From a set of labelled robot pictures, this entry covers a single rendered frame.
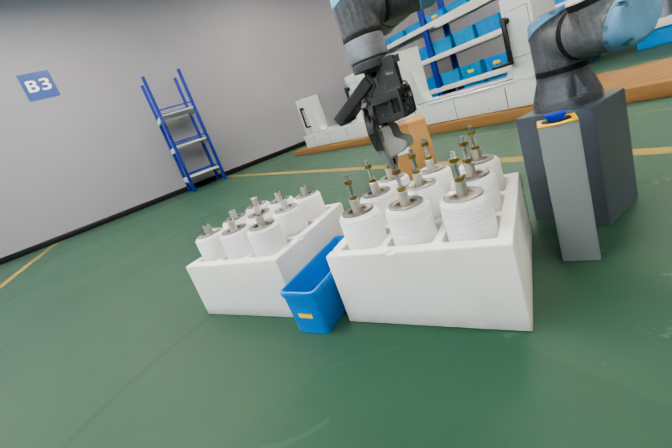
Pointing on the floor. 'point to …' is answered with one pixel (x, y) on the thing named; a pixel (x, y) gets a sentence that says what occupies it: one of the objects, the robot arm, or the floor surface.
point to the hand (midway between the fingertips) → (390, 163)
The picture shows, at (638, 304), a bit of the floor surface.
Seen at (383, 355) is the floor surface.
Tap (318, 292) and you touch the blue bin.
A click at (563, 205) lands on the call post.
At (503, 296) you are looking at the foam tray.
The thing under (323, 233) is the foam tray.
